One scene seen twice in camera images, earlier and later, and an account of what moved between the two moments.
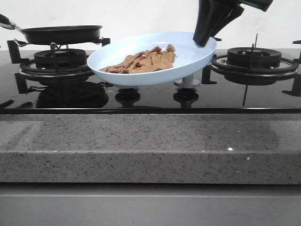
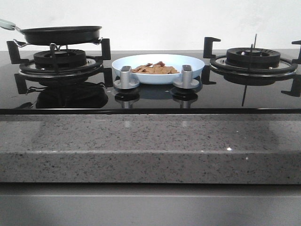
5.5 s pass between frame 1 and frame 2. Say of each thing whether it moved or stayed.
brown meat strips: moved
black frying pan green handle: stayed
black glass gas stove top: stayed
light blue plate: moved
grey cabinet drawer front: stayed
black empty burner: stayed
